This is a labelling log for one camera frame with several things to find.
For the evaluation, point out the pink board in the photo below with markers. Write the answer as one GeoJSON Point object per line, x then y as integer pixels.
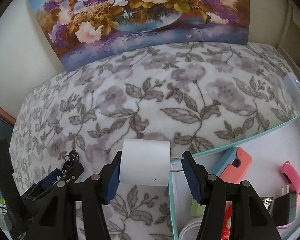
{"type": "Point", "coordinates": [0, 112]}

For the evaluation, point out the red plastic bottle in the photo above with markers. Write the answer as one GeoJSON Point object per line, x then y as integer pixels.
{"type": "Point", "coordinates": [227, 227]}

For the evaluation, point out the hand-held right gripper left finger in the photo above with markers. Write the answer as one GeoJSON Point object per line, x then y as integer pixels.
{"type": "Point", "coordinates": [112, 180]}

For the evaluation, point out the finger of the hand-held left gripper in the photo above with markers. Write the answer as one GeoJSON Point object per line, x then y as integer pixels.
{"type": "Point", "coordinates": [75, 172]}
{"type": "Point", "coordinates": [50, 177]}

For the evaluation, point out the floral still life painting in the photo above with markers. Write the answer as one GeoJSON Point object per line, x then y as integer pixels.
{"type": "Point", "coordinates": [140, 17]}

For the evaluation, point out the black toy car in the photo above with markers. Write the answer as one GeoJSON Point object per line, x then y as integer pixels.
{"type": "Point", "coordinates": [71, 157]}

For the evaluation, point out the dark blue cabinet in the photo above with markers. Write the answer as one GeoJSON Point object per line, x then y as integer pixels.
{"type": "Point", "coordinates": [0, 130]}

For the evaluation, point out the grey floral blanket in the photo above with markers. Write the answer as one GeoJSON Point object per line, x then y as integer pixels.
{"type": "Point", "coordinates": [140, 100]}

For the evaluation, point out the pink fitness band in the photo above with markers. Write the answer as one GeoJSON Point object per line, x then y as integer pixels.
{"type": "Point", "coordinates": [292, 175]}

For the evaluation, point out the black charger plug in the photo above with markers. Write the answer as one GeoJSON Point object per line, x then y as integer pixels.
{"type": "Point", "coordinates": [285, 210]}

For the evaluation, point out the teal and white tray box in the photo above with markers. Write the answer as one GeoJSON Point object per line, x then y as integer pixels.
{"type": "Point", "coordinates": [265, 140]}

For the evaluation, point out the white smartwatch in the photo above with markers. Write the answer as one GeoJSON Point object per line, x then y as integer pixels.
{"type": "Point", "coordinates": [187, 230]}

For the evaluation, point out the white charger plug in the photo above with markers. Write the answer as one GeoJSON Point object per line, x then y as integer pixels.
{"type": "Point", "coordinates": [145, 162]}

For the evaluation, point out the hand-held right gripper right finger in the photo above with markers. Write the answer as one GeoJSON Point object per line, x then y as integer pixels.
{"type": "Point", "coordinates": [193, 180]}

